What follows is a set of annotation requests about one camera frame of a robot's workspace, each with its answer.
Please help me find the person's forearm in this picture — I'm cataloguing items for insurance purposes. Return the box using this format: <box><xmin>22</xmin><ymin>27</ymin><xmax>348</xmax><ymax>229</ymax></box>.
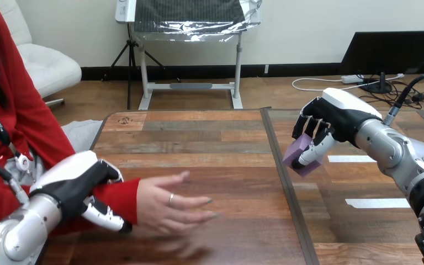
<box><xmin>49</xmin><ymin>178</ymin><xmax>141</xmax><ymax>237</ymax></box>

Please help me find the foil sheet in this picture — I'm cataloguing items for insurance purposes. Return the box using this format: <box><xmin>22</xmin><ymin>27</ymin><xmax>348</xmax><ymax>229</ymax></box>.
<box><xmin>129</xmin><ymin>0</ymin><xmax>263</xmax><ymax>42</ymax></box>

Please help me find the person's body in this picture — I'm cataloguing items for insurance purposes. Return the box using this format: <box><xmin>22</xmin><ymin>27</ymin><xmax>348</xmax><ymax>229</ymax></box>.
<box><xmin>0</xmin><ymin>0</ymin><xmax>104</xmax><ymax>230</ymax></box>

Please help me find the black tripod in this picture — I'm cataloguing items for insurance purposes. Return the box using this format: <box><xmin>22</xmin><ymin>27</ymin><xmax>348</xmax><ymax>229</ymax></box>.
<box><xmin>101</xmin><ymin>22</ymin><xmax>181</xmax><ymax>111</ymax></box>

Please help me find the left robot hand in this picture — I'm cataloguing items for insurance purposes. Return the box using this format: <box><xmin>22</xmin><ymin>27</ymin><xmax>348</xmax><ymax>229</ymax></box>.
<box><xmin>29</xmin><ymin>150</ymin><xmax>133</xmax><ymax>235</ymax></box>

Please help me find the dark screen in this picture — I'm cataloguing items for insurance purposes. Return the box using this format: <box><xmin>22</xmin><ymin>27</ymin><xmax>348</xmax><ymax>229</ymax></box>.
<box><xmin>340</xmin><ymin>30</ymin><xmax>424</xmax><ymax>94</ymax></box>

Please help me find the white desk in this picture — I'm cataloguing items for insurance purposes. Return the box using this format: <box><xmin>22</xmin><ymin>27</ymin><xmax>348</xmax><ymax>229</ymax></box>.
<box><xmin>115</xmin><ymin>0</ymin><xmax>245</xmax><ymax>111</ymax></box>

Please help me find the white cushioned chair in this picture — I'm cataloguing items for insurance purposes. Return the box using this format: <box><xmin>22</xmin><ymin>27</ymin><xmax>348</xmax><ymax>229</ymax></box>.
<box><xmin>0</xmin><ymin>0</ymin><xmax>82</xmax><ymax>107</ymax></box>

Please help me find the tangle of cables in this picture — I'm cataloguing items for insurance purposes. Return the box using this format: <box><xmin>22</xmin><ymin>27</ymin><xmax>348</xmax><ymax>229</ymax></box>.
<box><xmin>291</xmin><ymin>73</ymin><xmax>424</xmax><ymax>110</ymax></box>

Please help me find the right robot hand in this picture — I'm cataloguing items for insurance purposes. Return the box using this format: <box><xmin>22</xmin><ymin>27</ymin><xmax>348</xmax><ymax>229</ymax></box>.
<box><xmin>291</xmin><ymin>87</ymin><xmax>383</xmax><ymax>171</ymax></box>

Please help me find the person's hand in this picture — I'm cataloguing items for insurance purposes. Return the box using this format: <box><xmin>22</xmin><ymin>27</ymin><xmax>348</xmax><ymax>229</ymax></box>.
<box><xmin>136</xmin><ymin>171</ymin><xmax>219</xmax><ymax>235</ymax></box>

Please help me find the purple block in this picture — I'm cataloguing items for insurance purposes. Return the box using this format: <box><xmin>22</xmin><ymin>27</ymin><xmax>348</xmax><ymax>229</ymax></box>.
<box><xmin>282</xmin><ymin>133</ymin><xmax>323</xmax><ymax>178</ymax></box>

